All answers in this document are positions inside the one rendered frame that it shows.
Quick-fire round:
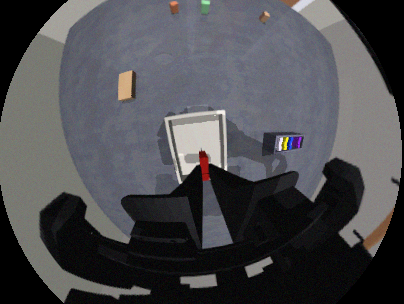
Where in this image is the white shallow tray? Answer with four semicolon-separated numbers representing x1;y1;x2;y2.
165;109;227;184

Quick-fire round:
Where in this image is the small green block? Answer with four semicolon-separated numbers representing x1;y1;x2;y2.
199;0;209;14

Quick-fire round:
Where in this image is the tan rectangular block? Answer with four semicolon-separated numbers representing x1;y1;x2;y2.
118;71;136;101

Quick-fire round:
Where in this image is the red fuse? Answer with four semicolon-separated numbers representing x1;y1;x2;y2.
198;149;209;181

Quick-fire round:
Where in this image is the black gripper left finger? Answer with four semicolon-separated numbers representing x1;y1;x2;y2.
121;164;203;250

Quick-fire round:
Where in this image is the purple fuse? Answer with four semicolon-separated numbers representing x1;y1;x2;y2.
291;136;302;148

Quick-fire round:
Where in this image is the blue fuse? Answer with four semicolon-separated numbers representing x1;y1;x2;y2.
286;136;294;149

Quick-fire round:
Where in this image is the small orange block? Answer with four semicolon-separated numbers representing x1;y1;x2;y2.
170;2;179;14
259;12;270;22

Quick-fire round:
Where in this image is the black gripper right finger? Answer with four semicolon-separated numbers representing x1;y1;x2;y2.
207;163;299;242

